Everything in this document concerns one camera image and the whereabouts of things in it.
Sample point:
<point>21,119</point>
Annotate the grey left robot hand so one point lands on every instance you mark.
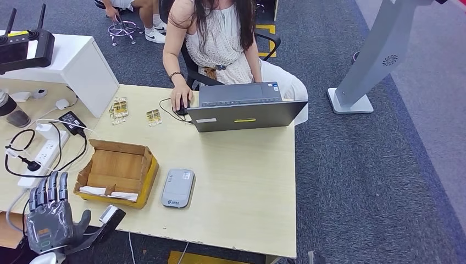
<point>49,226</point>

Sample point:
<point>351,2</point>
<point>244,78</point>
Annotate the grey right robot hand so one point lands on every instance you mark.
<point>316,258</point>

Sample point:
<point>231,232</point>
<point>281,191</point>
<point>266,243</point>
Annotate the person's right hand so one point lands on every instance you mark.
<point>181,94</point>

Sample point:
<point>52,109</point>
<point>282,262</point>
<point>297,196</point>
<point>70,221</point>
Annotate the black computer mouse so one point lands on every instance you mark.
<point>182,110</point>

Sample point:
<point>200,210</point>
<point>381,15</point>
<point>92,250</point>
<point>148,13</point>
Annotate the person's left forearm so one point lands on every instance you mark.
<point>253,65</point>

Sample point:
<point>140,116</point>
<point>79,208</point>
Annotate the person's right forearm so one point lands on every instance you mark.
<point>171,58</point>

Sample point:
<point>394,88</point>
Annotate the person at laptop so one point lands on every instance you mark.
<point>222,43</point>

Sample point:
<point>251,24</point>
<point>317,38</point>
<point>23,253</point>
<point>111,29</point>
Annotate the person on stool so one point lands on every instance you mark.
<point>145,11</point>

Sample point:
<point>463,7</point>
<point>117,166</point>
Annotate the grey card reader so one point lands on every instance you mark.
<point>178,188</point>

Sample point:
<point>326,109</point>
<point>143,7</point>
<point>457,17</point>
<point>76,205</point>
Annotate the black office chair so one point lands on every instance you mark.
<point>193,74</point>

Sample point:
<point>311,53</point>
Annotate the grey laptop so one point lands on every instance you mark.
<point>247,116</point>

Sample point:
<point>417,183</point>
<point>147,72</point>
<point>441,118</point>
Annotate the white power strip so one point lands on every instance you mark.
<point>47,153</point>

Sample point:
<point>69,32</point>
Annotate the white paper strip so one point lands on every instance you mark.
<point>123,196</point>

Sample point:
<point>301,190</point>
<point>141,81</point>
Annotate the chrome stool base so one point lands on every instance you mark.
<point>122,28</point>

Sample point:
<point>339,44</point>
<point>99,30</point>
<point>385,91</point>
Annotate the open cardboard box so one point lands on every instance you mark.
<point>116,167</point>

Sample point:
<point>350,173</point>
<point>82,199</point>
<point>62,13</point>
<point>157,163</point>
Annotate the white charger block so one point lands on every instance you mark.
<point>44,130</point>

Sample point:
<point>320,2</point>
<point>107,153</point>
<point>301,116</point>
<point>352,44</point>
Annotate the white cabinet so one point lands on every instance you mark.
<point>80,65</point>

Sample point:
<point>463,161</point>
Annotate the black power adapter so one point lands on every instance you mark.
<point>71,123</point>

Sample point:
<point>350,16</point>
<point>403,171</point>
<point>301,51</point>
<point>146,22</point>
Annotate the glass tumbler dark lid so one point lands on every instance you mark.
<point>12,113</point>

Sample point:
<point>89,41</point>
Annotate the white flat adapter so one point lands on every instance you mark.
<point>20,96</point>

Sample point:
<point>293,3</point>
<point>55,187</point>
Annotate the small white round device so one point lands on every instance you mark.
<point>39,93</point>

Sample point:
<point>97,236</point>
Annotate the black remote controller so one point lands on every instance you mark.
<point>25,51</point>

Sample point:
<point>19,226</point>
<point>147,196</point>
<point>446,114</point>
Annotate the dark round floor object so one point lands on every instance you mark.
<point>356,58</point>

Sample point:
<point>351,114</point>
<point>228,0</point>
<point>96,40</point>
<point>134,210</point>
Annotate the grey kiosk stand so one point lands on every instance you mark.
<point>378,47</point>

